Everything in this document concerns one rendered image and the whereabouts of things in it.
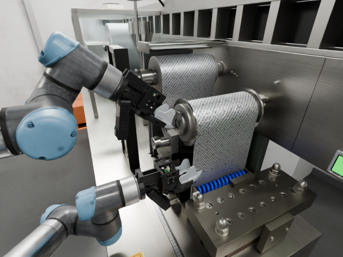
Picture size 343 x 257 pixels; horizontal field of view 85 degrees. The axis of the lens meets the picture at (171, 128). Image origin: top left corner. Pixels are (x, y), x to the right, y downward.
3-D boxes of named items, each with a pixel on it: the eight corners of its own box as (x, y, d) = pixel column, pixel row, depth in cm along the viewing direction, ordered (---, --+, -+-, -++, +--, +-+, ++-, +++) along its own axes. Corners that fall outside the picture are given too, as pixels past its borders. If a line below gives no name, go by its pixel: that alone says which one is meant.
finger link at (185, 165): (201, 157, 59) (175, 166, 56) (200, 172, 62) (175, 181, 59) (196, 152, 62) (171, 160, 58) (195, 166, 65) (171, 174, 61)
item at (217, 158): (190, 189, 64) (194, 144, 55) (243, 170, 73) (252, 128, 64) (191, 190, 64) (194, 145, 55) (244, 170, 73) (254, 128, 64)
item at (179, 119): (186, 132, 53) (176, 138, 59) (192, 130, 53) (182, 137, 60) (177, 107, 54) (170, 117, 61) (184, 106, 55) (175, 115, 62)
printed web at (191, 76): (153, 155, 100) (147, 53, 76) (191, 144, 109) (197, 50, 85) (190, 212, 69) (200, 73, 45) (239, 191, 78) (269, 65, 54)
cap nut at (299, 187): (290, 188, 63) (294, 178, 61) (297, 185, 64) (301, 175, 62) (300, 196, 60) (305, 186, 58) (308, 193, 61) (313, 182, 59)
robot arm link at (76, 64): (36, 61, 40) (56, 26, 39) (86, 88, 46) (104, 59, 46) (31, 67, 34) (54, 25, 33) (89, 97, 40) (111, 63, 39)
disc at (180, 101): (172, 131, 67) (173, 91, 59) (173, 131, 67) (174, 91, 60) (194, 155, 55) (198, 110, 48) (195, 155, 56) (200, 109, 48)
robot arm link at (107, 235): (93, 221, 61) (86, 197, 56) (127, 224, 60) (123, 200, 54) (80, 246, 54) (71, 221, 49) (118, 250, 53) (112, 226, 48)
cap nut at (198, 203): (190, 202, 58) (191, 191, 56) (200, 198, 60) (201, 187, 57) (196, 211, 55) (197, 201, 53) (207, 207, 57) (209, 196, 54)
